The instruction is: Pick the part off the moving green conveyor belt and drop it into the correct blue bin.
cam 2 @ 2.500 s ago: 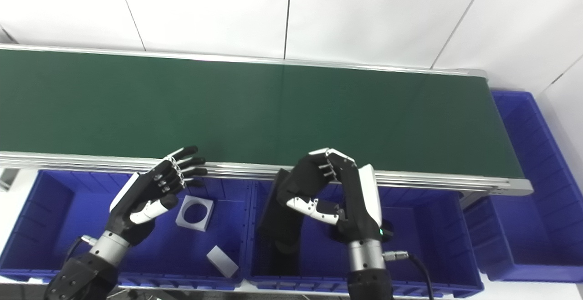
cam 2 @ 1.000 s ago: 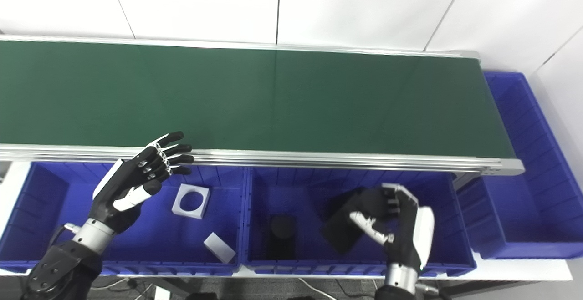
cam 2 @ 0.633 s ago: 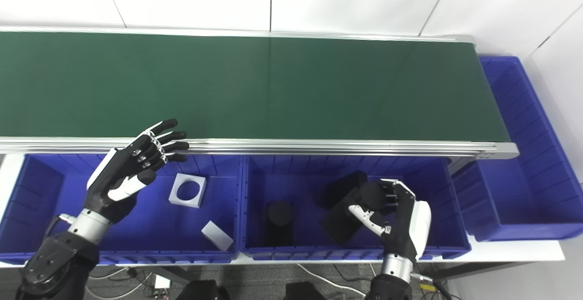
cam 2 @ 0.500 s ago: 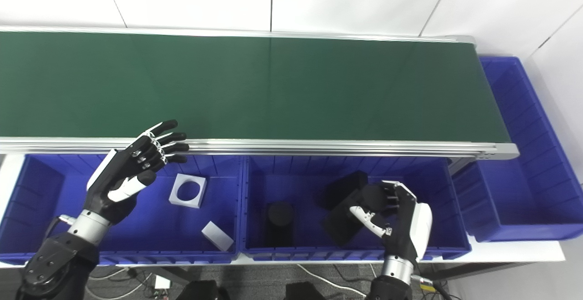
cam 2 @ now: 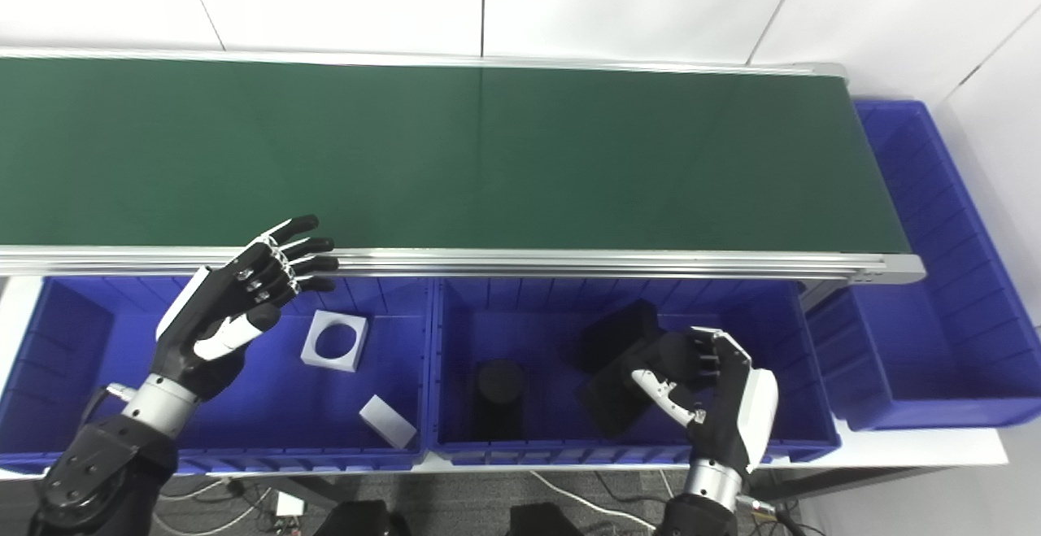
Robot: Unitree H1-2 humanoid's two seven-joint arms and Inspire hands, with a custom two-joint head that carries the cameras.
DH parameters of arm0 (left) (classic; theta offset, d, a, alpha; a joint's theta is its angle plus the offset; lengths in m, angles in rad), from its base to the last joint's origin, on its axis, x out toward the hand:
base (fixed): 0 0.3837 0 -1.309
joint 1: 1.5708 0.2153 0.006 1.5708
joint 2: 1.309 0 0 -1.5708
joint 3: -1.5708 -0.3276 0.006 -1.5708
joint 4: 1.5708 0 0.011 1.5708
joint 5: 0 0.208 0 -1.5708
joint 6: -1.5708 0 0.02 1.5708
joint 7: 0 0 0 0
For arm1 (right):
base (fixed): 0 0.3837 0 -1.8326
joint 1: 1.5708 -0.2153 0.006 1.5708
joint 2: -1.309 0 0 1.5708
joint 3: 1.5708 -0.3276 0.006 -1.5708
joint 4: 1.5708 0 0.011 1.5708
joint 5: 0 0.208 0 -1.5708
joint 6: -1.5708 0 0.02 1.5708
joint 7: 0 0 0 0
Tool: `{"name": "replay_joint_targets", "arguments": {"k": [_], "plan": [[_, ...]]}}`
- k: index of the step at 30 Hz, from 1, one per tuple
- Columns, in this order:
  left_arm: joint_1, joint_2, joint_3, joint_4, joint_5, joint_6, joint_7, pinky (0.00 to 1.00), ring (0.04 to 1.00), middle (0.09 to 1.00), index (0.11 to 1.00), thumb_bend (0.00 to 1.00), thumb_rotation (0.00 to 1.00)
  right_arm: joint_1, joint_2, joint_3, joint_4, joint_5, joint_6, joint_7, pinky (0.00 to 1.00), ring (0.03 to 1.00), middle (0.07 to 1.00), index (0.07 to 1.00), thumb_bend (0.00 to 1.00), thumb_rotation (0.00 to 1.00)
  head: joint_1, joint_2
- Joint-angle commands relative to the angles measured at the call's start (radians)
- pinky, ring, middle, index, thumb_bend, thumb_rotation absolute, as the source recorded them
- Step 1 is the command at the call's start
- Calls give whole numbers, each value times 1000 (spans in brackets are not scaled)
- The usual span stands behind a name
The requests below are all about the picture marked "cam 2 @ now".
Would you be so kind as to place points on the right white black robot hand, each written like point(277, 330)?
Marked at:
point(736, 414)

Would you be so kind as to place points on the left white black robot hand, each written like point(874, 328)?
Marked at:
point(211, 316)

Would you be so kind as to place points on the black cylinder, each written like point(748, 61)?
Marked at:
point(618, 398)
point(498, 398)
point(618, 333)

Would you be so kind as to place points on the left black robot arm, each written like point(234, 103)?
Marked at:
point(106, 471)

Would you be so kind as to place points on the blue plastic bin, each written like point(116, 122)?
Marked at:
point(553, 406)
point(81, 373)
point(935, 341)

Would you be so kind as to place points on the aluminium conveyor leg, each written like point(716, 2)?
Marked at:
point(821, 296)

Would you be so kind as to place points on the white power adapter box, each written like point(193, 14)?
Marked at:
point(289, 505)

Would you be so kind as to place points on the white rectangular block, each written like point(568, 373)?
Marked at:
point(389, 422)

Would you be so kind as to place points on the black robot leg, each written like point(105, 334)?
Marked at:
point(362, 520)
point(545, 521)

